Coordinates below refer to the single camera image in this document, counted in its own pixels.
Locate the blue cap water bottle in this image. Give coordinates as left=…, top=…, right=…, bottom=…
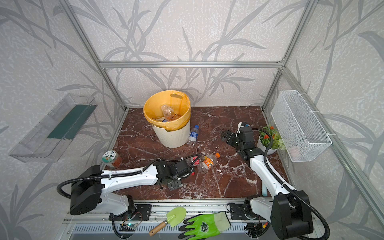
left=187, top=125, right=200, bottom=147

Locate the orange label bottle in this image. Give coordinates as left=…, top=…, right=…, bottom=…
left=161, top=104, right=181, bottom=122

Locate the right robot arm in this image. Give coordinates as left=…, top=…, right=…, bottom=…
left=221, top=122, right=314, bottom=240

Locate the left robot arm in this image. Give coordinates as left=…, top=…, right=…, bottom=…
left=58, top=160, right=195, bottom=216

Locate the white ribbed waste bin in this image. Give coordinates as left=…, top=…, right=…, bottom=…
left=152, top=121, right=191, bottom=148

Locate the yellow bin liner bag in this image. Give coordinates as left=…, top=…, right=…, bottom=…
left=143, top=90, right=191, bottom=131

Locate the potted plant with red flowers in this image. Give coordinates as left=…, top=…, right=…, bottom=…
left=258, top=125, right=286, bottom=156

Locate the green garden trowel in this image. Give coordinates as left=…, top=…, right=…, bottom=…
left=149, top=207, right=187, bottom=237

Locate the green work glove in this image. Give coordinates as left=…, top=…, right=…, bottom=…
left=178, top=212, right=232, bottom=240

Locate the round tub with cartoon lid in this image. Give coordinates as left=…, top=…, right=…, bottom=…
left=102, top=150, right=123, bottom=169

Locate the green circuit board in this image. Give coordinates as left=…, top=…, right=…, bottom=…
left=118, top=222, right=141, bottom=233

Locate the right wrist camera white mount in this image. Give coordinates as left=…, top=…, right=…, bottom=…
left=236, top=122, right=250, bottom=136

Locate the black corrugated cable left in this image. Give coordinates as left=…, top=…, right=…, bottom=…
left=56, top=153, right=202, bottom=199

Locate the black corrugated cable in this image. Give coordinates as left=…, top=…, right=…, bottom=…
left=251, top=127, right=331, bottom=240
left=56, top=153, right=202, bottom=199

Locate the white wire mesh basket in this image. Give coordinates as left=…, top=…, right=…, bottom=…
left=271, top=90, right=332, bottom=163

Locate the black corrugated cable right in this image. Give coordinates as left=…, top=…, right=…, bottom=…
left=251, top=127, right=331, bottom=240

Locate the clear acrylic wall shelf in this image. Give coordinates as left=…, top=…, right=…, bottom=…
left=9, top=94, right=97, bottom=163

